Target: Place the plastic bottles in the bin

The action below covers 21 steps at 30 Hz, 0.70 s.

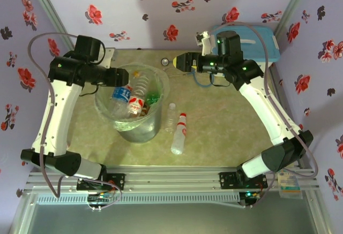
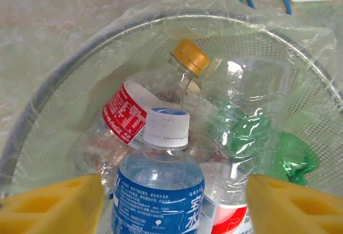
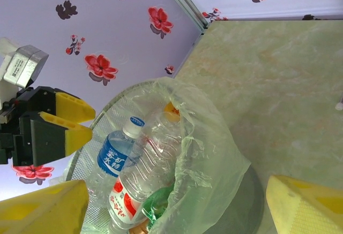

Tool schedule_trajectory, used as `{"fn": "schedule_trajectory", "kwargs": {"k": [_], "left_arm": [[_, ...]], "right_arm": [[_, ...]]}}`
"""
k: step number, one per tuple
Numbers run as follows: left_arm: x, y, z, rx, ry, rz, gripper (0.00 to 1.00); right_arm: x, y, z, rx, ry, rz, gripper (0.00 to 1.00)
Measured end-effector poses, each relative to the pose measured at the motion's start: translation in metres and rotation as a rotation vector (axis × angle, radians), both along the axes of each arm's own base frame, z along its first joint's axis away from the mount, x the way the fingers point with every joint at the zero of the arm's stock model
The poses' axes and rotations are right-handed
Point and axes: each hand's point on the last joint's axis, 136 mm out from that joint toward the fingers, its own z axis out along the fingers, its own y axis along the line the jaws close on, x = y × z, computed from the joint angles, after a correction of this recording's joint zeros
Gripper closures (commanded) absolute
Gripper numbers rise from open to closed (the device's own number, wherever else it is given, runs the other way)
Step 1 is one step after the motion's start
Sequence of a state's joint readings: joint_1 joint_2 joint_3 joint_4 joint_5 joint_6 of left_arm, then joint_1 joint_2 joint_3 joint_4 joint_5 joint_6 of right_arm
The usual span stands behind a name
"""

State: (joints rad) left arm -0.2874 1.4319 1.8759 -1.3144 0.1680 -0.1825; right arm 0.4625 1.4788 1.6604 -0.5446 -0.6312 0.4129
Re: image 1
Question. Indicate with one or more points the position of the blue label water bottle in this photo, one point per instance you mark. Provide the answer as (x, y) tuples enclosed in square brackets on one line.
[(122, 93)]

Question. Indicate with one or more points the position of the clear bottle red white label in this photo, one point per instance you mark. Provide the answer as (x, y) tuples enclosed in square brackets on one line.
[(135, 105)]

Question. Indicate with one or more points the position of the green bottle with orange cap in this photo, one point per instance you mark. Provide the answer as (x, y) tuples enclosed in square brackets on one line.
[(152, 97)]

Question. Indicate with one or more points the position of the orange drink bottle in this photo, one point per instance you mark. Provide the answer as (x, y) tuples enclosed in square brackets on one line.
[(147, 111)]

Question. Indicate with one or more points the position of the frosted bottle with red cap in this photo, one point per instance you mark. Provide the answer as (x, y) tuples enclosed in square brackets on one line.
[(179, 140)]

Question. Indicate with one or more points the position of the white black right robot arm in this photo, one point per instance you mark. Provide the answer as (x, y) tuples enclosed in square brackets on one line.
[(262, 111)]

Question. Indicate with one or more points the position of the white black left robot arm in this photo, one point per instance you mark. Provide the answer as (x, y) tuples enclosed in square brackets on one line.
[(59, 116)]

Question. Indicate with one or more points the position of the clear plastic bin liner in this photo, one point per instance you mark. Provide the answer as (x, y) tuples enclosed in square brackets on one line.
[(100, 102)]

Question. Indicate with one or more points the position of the clear plastic bin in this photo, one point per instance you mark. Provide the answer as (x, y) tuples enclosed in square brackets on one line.
[(142, 135)]

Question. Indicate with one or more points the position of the blue stethoscope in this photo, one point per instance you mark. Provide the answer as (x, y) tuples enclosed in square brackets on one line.
[(165, 61)]

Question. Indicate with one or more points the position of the white box with blue lid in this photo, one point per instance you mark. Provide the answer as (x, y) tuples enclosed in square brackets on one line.
[(262, 41)]

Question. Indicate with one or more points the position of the slim clear bottle white cap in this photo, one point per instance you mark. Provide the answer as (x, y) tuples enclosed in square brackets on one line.
[(170, 120)]

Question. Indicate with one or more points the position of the small circuit board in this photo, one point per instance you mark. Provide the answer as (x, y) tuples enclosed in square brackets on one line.
[(99, 198)]

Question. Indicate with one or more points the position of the black base controller with light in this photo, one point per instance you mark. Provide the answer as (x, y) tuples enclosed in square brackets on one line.
[(247, 194)]

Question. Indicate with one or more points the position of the laminated label card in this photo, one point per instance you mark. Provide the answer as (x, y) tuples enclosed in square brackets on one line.
[(289, 188)]

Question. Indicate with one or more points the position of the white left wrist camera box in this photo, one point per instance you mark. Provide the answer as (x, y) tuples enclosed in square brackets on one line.
[(108, 56)]

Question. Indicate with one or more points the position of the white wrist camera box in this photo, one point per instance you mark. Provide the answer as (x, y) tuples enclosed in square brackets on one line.
[(206, 44), (108, 56)]

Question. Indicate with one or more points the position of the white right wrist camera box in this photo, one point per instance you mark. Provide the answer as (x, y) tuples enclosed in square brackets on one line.
[(206, 44)]

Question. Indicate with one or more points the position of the aluminium corner post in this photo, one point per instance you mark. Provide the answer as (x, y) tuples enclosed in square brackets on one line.
[(53, 17), (292, 3)]

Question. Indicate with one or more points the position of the aluminium frame rail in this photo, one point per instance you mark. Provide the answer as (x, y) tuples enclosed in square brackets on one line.
[(171, 177)]

